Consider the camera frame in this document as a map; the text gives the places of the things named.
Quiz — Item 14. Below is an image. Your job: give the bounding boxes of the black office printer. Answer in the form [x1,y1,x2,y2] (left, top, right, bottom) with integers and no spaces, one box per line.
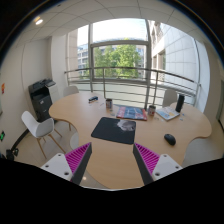
[28,79,55,122]

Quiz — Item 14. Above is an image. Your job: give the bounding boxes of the white chair left front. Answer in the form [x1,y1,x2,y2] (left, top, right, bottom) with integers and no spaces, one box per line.
[21,111,64,151]

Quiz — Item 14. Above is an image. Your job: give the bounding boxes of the left dark mug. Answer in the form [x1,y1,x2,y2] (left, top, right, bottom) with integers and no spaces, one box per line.
[106,98,113,109]

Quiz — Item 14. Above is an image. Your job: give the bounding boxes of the metal window railing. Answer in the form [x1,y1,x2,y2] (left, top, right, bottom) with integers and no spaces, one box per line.
[65,67,200,108]

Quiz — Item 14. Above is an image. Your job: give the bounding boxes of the red and blue book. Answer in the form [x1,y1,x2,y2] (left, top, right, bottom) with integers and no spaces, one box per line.
[116,106,147,121]

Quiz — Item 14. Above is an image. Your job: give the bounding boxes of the white chair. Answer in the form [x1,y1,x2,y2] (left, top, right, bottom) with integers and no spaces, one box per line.
[162,89,177,107]
[63,86,79,96]
[21,111,64,151]

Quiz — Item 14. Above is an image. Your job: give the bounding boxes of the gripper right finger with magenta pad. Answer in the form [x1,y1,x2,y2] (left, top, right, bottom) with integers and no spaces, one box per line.
[133,143,182,185]

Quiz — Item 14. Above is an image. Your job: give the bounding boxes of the small dark blue box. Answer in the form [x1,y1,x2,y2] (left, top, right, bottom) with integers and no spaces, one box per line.
[89,96,98,103]

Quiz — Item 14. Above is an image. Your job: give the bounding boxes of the round ceiling light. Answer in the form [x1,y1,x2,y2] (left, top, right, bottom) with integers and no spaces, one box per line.
[35,19,43,25]

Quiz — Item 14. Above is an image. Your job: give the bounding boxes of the black tall bottle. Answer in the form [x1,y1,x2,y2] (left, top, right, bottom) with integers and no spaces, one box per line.
[175,95,185,112]

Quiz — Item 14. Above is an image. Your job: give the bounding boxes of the light blue booklet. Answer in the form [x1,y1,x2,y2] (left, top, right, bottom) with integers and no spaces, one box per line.
[156,106,180,121]

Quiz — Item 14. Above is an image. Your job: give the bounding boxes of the white chair back right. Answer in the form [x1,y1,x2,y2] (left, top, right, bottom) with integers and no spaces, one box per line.
[162,89,177,107]

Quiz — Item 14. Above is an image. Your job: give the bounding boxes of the black mouse pad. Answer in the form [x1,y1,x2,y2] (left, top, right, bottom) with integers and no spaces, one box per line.
[91,117,136,144]

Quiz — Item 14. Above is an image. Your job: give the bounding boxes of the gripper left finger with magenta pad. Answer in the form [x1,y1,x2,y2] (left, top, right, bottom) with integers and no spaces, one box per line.
[42,143,92,185]

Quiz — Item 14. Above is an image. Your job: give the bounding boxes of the black computer mouse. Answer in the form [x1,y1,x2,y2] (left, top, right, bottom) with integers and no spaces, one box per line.
[164,134,176,146]

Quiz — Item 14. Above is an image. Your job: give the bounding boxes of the white chair back left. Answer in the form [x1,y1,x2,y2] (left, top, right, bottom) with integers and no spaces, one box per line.
[63,86,79,96]

